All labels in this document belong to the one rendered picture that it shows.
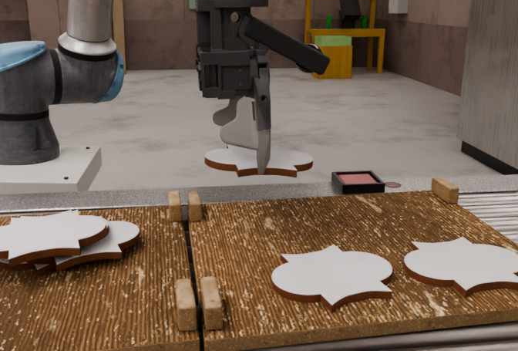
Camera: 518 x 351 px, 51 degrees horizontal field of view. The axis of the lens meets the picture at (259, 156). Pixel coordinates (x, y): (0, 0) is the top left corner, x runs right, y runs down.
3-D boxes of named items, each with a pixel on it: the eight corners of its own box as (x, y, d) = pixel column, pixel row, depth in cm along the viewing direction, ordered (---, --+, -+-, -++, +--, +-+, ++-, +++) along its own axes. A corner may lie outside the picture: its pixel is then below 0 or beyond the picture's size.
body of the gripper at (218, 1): (199, 93, 71) (193, -3, 68) (264, 90, 72) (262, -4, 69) (203, 103, 64) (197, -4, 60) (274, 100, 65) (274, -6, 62)
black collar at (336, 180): (331, 180, 101) (331, 171, 100) (371, 178, 102) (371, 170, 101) (341, 194, 93) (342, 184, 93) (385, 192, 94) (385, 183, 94)
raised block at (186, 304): (175, 301, 56) (174, 276, 56) (193, 298, 57) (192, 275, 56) (178, 334, 51) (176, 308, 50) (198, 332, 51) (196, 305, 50)
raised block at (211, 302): (200, 299, 57) (199, 275, 56) (217, 298, 57) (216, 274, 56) (204, 333, 51) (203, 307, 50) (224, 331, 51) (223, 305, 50)
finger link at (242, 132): (221, 177, 65) (216, 102, 66) (270, 173, 66) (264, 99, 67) (223, 173, 62) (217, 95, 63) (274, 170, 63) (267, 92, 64)
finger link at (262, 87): (252, 136, 67) (246, 68, 68) (267, 135, 67) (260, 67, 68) (257, 127, 62) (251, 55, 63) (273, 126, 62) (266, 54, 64)
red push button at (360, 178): (336, 181, 100) (337, 174, 100) (368, 180, 101) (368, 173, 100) (345, 192, 94) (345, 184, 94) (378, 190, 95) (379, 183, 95)
